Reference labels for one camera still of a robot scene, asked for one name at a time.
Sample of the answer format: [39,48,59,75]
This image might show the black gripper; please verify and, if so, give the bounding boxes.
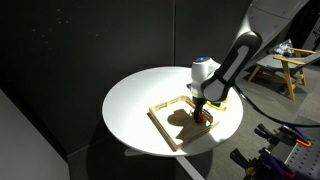
[192,96,206,124]

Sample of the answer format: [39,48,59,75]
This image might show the crumpled clear plastic bag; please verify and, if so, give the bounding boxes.
[269,39,296,57]

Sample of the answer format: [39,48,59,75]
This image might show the black clamp purple orange handles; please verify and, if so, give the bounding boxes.
[254,121,313,150]

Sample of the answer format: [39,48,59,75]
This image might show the white board panel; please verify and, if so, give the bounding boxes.
[0,89,71,180]

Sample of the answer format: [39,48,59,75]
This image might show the light wooden tray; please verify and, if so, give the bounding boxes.
[148,95,220,153]

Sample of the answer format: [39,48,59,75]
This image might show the white table base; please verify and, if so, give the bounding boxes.
[124,148,206,180]

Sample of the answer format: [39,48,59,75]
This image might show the wooden armchair grey cushion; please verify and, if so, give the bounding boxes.
[247,47,320,101]

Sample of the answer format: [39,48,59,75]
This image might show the yellow toy banana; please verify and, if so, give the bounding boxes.
[205,101,228,112]

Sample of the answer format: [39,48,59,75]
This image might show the perforated metal breadboard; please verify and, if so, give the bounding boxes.
[269,115,320,180]

